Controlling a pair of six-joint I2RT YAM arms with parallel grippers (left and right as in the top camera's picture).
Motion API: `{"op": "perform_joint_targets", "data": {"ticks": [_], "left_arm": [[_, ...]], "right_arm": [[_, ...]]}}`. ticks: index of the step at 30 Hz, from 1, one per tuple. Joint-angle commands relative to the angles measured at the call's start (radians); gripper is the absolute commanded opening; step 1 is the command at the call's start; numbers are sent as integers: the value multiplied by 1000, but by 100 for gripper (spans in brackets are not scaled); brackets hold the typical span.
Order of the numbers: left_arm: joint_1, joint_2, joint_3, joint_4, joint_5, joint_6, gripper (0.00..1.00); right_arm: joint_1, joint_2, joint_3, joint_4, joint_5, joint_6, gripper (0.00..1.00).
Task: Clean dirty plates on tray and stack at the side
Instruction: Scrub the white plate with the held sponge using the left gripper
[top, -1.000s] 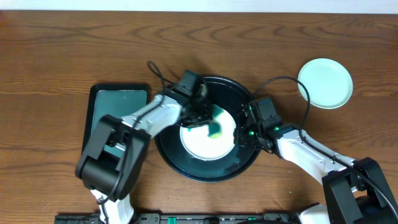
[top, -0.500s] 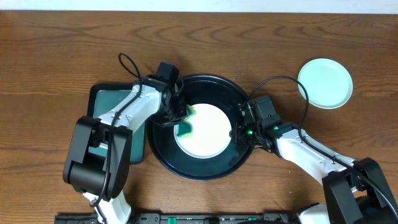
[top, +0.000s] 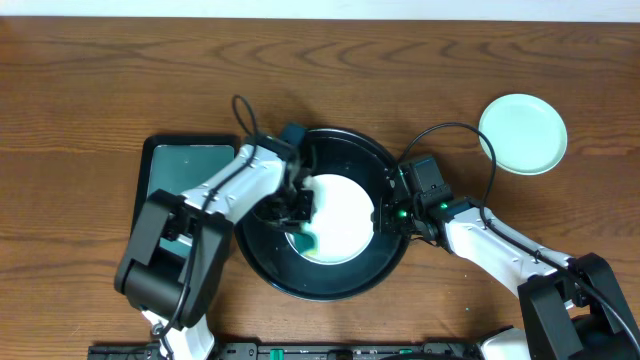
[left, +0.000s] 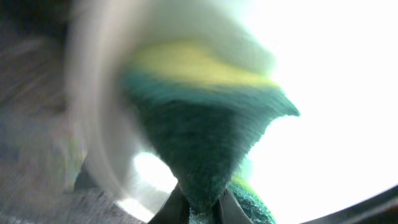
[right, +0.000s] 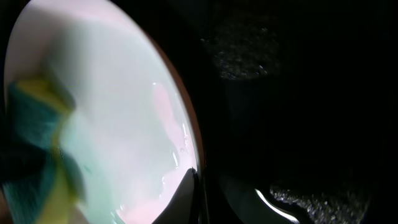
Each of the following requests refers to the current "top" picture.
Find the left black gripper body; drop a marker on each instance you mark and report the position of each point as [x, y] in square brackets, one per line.
[298, 206]

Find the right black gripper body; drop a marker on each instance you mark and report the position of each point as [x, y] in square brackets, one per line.
[399, 216]

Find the green yellow sponge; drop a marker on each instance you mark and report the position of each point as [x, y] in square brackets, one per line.
[306, 244]

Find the white plate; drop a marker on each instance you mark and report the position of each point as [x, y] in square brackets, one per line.
[341, 219]

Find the mint green plate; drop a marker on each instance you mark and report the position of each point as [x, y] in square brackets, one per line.
[525, 134]

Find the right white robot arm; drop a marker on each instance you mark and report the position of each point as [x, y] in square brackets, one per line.
[572, 307]

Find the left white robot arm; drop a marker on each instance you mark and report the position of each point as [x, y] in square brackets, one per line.
[173, 262]

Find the round black tray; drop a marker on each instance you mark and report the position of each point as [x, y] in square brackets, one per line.
[272, 255]

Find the black rectangular sponge tray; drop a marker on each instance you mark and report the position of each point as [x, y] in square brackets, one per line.
[179, 162]

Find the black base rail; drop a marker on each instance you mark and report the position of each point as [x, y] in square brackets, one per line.
[253, 351]

